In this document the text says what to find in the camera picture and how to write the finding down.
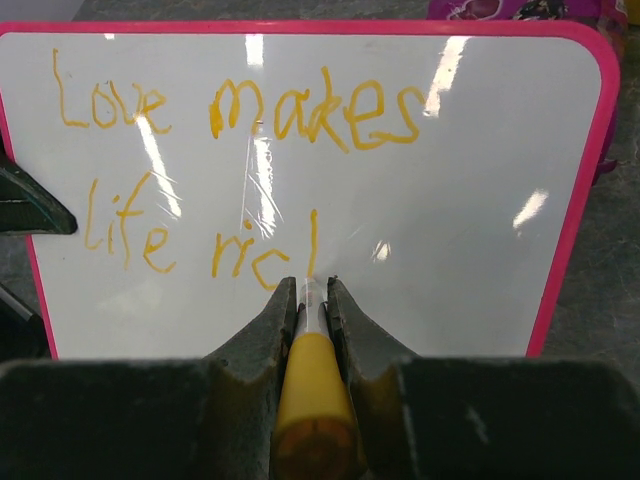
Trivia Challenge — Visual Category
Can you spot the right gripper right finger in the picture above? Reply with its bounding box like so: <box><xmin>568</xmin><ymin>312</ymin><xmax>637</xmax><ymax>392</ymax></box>
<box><xmin>328</xmin><ymin>278</ymin><xmax>639</xmax><ymax>479</ymax></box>

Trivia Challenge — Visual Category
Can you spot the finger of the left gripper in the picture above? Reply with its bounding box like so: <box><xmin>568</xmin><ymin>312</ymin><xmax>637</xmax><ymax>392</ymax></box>
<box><xmin>0</xmin><ymin>151</ymin><xmax>78</xmax><ymax>235</ymax></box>

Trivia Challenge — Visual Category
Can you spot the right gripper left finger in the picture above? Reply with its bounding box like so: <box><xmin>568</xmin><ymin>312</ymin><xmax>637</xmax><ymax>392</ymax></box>
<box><xmin>1</xmin><ymin>277</ymin><xmax>297</xmax><ymax>479</ymax></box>

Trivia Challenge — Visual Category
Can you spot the orange capped marker pen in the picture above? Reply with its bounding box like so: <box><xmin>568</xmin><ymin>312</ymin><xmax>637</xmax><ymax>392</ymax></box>
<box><xmin>271</xmin><ymin>277</ymin><xmax>366</xmax><ymax>479</ymax></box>

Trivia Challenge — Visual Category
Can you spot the pink framed whiteboard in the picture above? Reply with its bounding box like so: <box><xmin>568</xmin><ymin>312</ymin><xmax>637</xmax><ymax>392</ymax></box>
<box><xmin>1</xmin><ymin>20</ymin><xmax>619</xmax><ymax>359</ymax></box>

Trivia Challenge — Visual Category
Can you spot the purple snack bag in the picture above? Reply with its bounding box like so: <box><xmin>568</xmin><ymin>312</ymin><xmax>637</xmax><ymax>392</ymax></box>
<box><xmin>427</xmin><ymin>0</ymin><xmax>629</xmax><ymax>176</ymax></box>

